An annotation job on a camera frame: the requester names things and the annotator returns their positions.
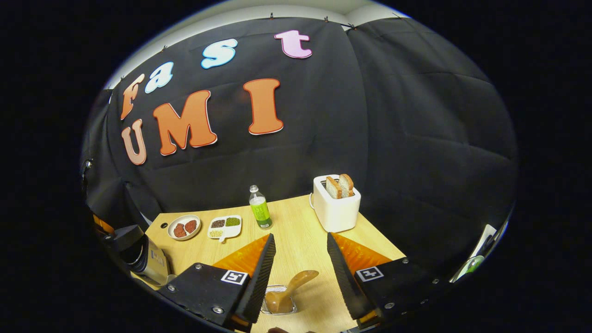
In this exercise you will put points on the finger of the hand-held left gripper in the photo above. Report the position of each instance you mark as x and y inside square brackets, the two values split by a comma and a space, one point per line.
[102, 225]

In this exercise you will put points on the wooden spoon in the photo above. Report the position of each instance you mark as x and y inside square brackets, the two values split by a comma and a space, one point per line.
[300, 278]

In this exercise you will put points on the pile of yellow beans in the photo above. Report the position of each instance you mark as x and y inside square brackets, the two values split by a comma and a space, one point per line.
[216, 233]

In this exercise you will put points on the green round object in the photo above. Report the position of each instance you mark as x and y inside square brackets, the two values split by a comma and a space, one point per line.
[472, 264]

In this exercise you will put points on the pile of dark beans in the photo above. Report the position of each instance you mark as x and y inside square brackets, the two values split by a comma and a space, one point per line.
[218, 224]

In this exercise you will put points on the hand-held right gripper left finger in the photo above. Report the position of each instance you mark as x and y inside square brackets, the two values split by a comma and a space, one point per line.
[259, 282]

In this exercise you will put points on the red meat piece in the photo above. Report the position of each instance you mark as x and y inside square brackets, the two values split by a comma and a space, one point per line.
[179, 231]
[190, 226]

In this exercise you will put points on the round white plate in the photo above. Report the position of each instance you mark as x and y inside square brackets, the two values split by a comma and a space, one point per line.
[178, 218]

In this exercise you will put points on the black backdrop cloth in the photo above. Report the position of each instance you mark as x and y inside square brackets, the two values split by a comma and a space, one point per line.
[393, 138]

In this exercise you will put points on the white toaster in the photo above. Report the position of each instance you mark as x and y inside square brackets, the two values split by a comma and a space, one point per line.
[335, 215]

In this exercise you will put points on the white divided dish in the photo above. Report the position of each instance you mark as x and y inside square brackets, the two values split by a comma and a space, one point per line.
[232, 232]

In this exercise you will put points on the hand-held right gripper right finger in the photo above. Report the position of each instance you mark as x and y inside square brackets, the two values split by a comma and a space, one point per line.
[347, 282]

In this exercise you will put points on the black and silver rice cooker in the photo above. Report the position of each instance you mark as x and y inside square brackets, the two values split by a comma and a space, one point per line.
[155, 263]

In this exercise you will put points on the clear glass container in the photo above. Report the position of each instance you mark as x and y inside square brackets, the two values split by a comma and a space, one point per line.
[172, 280]

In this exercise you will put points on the pile of green beans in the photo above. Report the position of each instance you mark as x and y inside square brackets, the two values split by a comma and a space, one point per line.
[232, 221]

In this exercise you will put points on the green label drink bottle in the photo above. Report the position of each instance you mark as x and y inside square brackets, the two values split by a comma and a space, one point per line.
[260, 210]

